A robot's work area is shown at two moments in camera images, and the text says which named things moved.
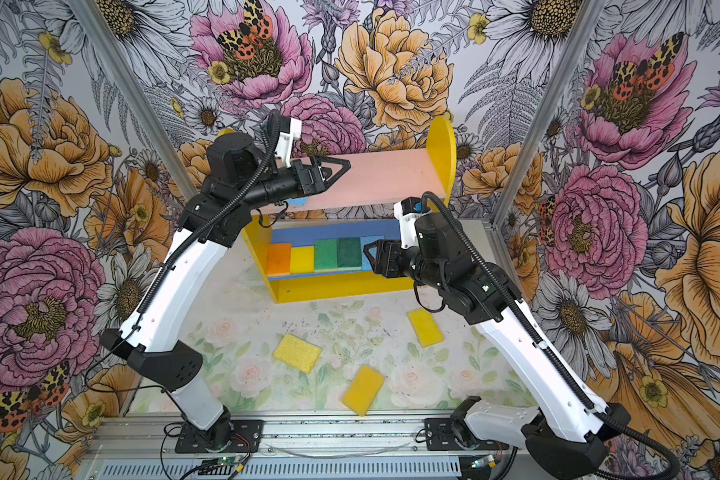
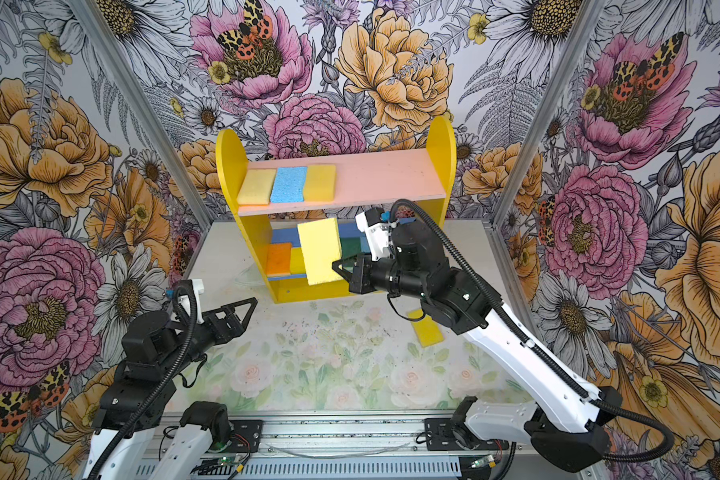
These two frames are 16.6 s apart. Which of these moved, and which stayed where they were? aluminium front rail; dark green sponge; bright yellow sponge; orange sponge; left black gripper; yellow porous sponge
Moved: yellow porous sponge; left black gripper
Stayed: aluminium front rail; bright yellow sponge; dark green sponge; orange sponge
